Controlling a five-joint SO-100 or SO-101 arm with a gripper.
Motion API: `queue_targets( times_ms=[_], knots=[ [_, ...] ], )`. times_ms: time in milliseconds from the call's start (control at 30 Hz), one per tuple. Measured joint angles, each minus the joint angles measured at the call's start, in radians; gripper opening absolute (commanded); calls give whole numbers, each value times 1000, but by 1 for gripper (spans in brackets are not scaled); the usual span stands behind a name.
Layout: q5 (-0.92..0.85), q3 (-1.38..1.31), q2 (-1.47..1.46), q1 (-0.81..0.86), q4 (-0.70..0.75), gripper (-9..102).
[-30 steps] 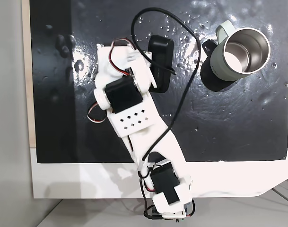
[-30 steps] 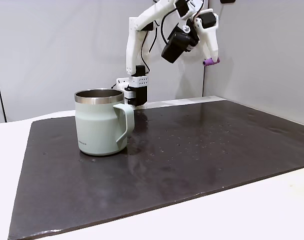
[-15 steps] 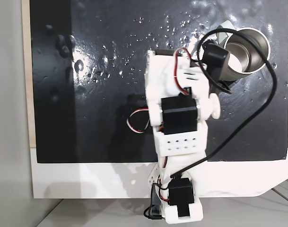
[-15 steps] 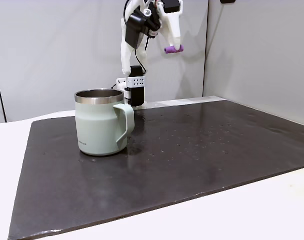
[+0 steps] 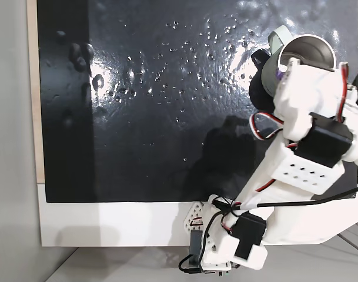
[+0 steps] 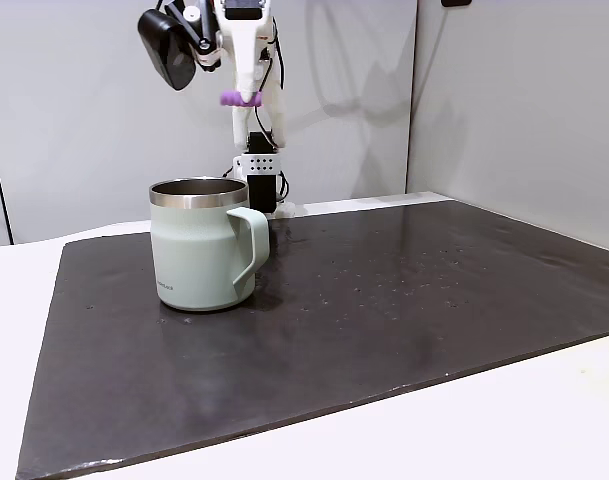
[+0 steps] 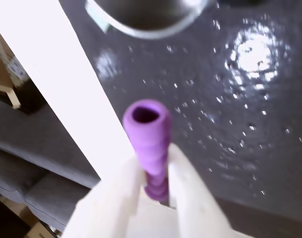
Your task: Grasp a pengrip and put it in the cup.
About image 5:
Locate black camera cable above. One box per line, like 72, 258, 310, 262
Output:
245, 183, 358, 210

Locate red white black servo cable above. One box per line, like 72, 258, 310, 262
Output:
248, 110, 286, 142

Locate black glossy table mat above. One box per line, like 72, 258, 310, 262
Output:
36, 0, 358, 204

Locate grey cup with white handle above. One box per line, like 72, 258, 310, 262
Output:
260, 25, 338, 98

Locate black power cable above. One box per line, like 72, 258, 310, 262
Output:
178, 254, 203, 275

